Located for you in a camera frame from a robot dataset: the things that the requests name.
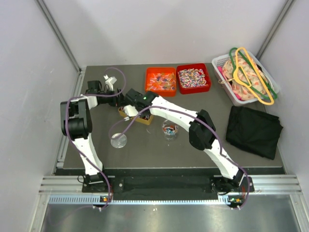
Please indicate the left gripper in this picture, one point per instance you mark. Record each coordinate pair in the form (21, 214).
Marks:
(117, 101)

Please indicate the gold candy tin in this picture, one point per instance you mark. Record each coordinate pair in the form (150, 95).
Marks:
(146, 120)

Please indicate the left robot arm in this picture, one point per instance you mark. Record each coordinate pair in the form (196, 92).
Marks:
(76, 123)

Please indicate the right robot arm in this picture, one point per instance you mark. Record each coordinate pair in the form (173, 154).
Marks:
(199, 125)

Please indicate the orange candy box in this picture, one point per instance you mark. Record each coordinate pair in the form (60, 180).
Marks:
(161, 80)

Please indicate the clear jar lid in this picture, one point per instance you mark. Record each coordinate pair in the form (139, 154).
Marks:
(118, 140)

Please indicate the clear glass jar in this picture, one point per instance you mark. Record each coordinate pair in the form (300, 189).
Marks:
(170, 130)

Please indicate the red candy box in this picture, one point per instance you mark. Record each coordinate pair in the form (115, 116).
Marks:
(193, 78)

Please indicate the white plastic basket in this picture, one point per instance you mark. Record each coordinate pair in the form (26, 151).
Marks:
(219, 62)

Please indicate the yellow hanger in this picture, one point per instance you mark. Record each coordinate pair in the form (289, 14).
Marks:
(248, 81)

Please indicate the floral cloth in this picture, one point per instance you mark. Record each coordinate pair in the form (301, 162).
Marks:
(241, 91)

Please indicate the black cloth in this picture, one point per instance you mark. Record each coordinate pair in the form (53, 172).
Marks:
(253, 131)

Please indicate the green hanger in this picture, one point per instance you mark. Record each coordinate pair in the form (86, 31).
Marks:
(234, 53)

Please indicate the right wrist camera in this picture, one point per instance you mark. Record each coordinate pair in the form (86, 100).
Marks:
(131, 111)

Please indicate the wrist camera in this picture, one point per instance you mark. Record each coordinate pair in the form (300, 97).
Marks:
(131, 111)
(110, 81)

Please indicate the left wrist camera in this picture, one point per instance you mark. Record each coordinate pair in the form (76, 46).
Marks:
(110, 81)

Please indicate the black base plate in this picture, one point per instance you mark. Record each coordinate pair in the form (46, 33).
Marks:
(163, 188)

